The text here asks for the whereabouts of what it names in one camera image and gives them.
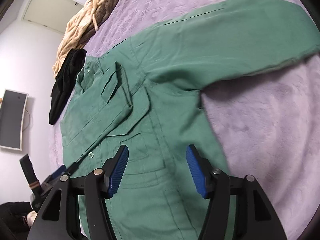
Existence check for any green button-up shirt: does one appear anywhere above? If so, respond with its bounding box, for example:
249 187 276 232
60 0 319 239

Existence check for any black sleeve forearm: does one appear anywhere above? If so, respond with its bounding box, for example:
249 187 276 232
1 202 32 239

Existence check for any operator left hand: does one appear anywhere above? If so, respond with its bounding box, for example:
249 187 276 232
27 211 37 227

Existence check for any lavender plush bed blanket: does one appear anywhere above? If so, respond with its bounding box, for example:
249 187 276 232
47 0 320 240

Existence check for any black folded garment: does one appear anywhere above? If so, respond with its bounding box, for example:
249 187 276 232
49 49 87 125

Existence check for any beige knitted sweater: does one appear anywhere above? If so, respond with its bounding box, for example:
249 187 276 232
52 0 105 77

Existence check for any white wardrobe door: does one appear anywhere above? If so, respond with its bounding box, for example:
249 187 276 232
23 0 83 34

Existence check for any brown knitted garment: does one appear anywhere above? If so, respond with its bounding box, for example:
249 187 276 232
86 0 119 31

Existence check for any wall-mounted dark monitor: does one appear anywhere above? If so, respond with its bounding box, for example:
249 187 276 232
0 90 28 151

